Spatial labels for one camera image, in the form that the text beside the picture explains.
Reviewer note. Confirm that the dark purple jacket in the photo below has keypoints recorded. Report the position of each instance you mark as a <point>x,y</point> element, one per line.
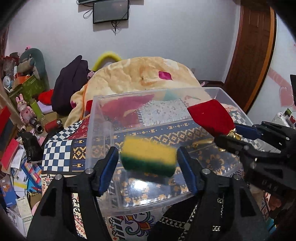
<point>70,80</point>

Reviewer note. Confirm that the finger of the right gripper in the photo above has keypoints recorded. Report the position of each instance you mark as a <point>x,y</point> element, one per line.
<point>249,132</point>
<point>233,144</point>

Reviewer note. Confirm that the orange floral blanket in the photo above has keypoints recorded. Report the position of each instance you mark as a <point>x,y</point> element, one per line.
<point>131,75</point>

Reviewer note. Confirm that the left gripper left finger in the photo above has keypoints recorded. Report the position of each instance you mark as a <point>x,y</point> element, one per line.
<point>54,217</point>

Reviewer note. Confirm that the grey green plush toy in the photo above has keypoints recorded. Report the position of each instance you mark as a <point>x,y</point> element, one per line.
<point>32,60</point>

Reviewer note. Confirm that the yellow foam arch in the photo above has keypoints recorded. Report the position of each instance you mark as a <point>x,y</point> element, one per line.
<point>108,56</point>

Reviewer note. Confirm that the large wall television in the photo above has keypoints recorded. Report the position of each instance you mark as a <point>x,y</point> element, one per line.
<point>85,1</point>

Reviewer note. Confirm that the red velvet pouch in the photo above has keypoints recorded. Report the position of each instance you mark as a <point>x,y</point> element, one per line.
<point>214,118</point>

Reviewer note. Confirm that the small wall monitor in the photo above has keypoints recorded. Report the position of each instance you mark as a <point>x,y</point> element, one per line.
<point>110,11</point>

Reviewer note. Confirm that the red cylinder bottle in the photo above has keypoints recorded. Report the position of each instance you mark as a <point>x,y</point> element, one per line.
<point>53,125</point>

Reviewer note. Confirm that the green storage box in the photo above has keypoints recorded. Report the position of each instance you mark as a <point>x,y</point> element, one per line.
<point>29,89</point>

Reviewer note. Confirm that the pink bunny figurine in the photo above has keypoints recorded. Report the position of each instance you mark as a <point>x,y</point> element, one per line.
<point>26,112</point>

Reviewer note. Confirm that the yellow green sponge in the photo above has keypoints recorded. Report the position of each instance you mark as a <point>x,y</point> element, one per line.
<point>141,155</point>

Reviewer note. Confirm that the patterned patchwork tablecloth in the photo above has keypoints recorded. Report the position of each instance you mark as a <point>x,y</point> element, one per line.
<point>134,202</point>

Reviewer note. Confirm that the brown wooden door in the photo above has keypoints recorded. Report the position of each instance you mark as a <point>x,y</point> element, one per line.
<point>253,53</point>

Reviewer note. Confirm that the white appliance with stickers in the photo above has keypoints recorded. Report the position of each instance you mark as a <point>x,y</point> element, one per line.
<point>285,119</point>

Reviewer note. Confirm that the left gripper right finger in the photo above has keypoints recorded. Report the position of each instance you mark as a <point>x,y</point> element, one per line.
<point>225,210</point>

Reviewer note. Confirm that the red cushion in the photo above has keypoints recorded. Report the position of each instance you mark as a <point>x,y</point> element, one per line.
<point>46,97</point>

